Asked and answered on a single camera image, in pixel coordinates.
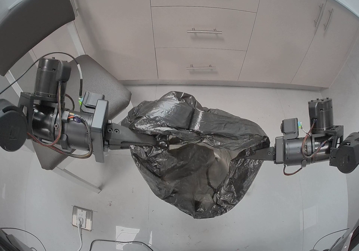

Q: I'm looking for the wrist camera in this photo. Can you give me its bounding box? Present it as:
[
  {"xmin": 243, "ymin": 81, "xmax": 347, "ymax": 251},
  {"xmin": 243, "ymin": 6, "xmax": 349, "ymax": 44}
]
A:
[
  {"xmin": 280, "ymin": 118, "xmax": 302, "ymax": 137},
  {"xmin": 79, "ymin": 91, "xmax": 102, "ymax": 114}
]

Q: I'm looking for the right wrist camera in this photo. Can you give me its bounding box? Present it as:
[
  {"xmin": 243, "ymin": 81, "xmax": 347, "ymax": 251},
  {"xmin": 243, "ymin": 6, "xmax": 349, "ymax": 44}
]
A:
[{"xmin": 280, "ymin": 118, "xmax": 302, "ymax": 137}]

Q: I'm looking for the black cable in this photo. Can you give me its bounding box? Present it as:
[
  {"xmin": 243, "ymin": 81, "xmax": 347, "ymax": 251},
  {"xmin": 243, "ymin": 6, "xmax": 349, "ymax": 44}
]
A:
[
  {"xmin": 0, "ymin": 52, "xmax": 85, "ymax": 102},
  {"xmin": 314, "ymin": 230, "xmax": 351, "ymax": 251},
  {"xmin": 90, "ymin": 239, "xmax": 155, "ymax": 251},
  {"xmin": 0, "ymin": 227, "xmax": 38, "ymax": 251}
]

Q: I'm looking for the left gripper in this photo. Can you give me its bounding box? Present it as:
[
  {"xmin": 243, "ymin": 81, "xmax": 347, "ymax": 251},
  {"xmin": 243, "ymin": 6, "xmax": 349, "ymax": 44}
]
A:
[{"xmin": 60, "ymin": 99, "xmax": 169, "ymax": 164}]

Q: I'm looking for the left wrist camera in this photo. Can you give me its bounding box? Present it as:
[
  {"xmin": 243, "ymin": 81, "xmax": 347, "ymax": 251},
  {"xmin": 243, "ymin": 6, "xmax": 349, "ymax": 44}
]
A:
[{"xmin": 79, "ymin": 91, "xmax": 102, "ymax": 114}]

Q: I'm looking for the white power cable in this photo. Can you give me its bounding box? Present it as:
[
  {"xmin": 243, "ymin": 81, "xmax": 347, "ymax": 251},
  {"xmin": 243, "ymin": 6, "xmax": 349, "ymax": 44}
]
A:
[{"xmin": 75, "ymin": 216, "xmax": 85, "ymax": 251}]

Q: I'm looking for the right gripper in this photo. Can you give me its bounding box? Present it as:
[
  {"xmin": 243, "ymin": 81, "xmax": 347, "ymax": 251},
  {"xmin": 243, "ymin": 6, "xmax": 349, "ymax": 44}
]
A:
[{"xmin": 275, "ymin": 136, "xmax": 309, "ymax": 166}]

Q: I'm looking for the beige cabinet with drawers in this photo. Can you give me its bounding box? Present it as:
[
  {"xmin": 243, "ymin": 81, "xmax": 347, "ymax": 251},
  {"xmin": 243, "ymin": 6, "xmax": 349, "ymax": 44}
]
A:
[{"xmin": 8, "ymin": 0, "xmax": 359, "ymax": 91}]

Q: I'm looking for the black plastic bag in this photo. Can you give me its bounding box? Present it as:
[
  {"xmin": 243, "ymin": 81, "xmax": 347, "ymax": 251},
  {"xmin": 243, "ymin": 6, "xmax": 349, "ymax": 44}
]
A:
[{"xmin": 122, "ymin": 91, "xmax": 270, "ymax": 219}]

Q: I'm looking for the grey padded white-framed chair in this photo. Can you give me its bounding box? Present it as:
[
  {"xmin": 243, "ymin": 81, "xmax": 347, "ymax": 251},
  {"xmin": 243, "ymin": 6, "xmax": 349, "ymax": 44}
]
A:
[{"xmin": 0, "ymin": 0, "xmax": 132, "ymax": 194}]

